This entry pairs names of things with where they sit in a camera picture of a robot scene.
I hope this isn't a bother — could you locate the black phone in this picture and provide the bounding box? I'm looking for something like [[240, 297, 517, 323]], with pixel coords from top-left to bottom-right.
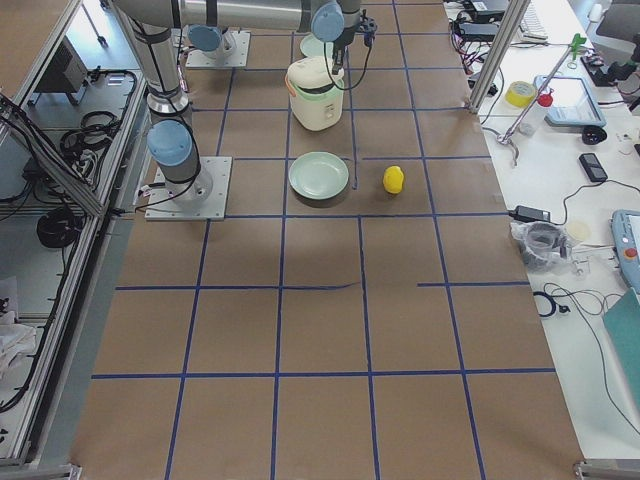
[[579, 153, 608, 183]]

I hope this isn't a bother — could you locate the red cap spray bottle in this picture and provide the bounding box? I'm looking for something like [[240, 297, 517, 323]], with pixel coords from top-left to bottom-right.
[[517, 89, 554, 137]]

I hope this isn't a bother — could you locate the green plate near arm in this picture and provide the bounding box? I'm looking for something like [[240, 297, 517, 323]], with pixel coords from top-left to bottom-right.
[[300, 34, 333, 58], [288, 152, 349, 200]]

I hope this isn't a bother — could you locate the white rice cooker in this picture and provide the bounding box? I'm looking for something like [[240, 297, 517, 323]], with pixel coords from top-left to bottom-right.
[[285, 56, 344, 131]]

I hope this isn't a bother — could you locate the blue teach pendant tablet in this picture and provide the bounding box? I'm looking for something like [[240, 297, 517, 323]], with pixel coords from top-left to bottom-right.
[[537, 76, 607, 128]]

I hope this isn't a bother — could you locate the yellow tape roll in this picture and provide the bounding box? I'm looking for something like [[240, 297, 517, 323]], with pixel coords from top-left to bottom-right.
[[504, 81, 537, 109]]

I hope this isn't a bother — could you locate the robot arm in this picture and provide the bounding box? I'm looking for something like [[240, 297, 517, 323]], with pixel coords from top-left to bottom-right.
[[112, 1, 361, 207], [115, 0, 370, 64]]

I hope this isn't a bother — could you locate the yellow toy duck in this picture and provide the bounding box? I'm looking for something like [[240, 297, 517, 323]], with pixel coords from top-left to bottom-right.
[[382, 165, 405, 195]]

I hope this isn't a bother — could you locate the aluminium frame post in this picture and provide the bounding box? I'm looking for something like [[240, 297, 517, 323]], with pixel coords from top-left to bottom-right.
[[467, 0, 530, 113]]

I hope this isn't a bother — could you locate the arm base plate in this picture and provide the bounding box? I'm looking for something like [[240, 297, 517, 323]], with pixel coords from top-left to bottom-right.
[[186, 30, 251, 70], [144, 156, 232, 221]]

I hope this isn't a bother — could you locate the black power adapter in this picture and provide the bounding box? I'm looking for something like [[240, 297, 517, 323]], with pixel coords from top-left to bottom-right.
[[508, 205, 551, 223]]

